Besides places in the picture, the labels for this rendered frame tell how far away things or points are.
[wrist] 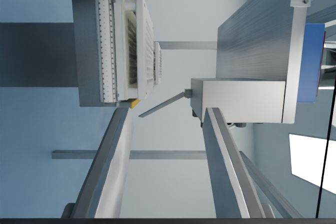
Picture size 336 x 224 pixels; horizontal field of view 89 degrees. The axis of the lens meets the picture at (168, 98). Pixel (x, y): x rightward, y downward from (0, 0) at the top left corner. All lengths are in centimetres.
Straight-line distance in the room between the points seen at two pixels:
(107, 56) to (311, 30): 50
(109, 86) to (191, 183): 372
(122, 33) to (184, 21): 395
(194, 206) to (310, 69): 390
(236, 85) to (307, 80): 20
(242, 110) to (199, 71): 353
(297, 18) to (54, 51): 66
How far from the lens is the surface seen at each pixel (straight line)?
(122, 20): 45
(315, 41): 57
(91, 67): 49
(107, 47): 45
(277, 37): 55
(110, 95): 45
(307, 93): 57
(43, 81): 68
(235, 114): 45
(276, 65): 53
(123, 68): 44
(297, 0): 52
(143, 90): 43
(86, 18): 51
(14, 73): 74
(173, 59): 398
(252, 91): 46
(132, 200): 423
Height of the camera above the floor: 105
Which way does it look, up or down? level
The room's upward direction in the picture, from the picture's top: 90 degrees clockwise
